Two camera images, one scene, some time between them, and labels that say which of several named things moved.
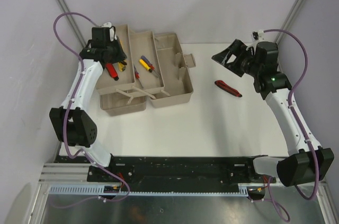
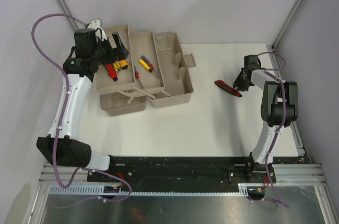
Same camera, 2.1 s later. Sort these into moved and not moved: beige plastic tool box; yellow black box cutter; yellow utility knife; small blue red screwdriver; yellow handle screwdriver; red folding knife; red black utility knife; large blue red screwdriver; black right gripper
Moved: yellow black box cutter; yellow utility knife; black right gripper
Not moved: small blue red screwdriver; beige plastic tool box; large blue red screwdriver; red black utility knife; yellow handle screwdriver; red folding knife
